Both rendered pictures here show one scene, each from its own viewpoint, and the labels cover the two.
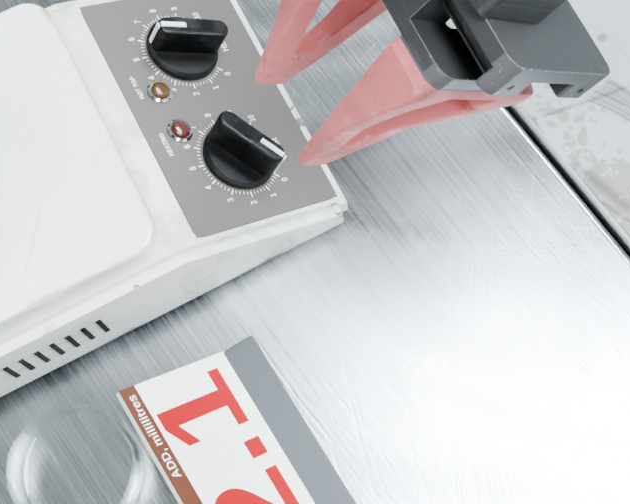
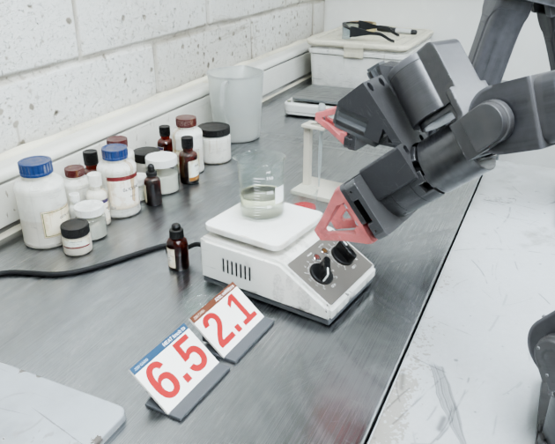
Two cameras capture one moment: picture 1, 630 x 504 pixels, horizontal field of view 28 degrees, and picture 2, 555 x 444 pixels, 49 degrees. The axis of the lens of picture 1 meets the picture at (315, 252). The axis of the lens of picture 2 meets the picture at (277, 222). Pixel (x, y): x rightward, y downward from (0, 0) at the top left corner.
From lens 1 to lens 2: 0.53 m
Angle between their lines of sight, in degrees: 55
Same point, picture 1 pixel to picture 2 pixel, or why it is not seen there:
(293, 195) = (321, 291)
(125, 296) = (259, 262)
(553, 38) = (377, 206)
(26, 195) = (270, 226)
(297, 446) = (246, 341)
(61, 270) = (255, 236)
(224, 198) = (305, 271)
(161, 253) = (276, 258)
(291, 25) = not seen: hidden behind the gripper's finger
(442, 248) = (341, 351)
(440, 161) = (370, 339)
